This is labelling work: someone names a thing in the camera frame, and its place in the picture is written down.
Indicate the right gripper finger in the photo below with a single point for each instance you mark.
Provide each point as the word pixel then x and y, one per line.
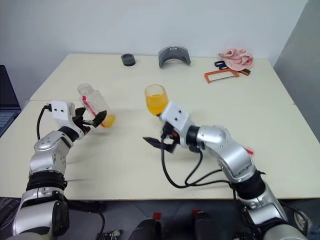
pixel 153 143
pixel 171 147

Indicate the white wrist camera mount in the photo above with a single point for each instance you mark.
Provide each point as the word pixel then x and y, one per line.
pixel 176 115
pixel 62 112

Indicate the dark laptop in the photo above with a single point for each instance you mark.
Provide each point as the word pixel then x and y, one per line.
pixel 6 100

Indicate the clear wine glass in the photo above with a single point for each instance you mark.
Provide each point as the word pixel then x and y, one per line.
pixel 155 102

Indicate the clear bottle with orange juice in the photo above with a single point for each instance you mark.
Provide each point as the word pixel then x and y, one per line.
pixel 95 98

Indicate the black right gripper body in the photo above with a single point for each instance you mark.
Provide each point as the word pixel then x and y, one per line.
pixel 168 133

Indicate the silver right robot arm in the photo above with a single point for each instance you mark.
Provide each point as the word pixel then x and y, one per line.
pixel 225 147

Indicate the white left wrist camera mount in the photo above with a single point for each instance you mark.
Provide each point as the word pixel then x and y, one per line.
pixel 62 112

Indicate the pink bottle cap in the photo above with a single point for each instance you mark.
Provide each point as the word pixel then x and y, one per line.
pixel 250 151

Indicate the dark grey round cup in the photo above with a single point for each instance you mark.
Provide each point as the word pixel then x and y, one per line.
pixel 128 60

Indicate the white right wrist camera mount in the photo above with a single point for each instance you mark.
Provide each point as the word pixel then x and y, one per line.
pixel 176 115

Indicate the black and red hand tool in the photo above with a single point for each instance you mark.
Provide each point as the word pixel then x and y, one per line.
pixel 245 72

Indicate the grey curved plastic shell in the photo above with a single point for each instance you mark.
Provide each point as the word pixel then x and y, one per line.
pixel 174 56

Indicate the grey sneaker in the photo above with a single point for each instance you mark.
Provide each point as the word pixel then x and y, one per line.
pixel 303 220

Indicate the black base with white wheel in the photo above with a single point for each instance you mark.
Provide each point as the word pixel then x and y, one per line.
pixel 108 235

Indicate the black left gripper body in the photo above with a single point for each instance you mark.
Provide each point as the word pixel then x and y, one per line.
pixel 82 125

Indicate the pink crumpled cloth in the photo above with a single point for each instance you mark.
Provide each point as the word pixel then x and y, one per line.
pixel 237 58

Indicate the orange hacksaw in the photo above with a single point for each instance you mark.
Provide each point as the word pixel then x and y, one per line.
pixel 207 77

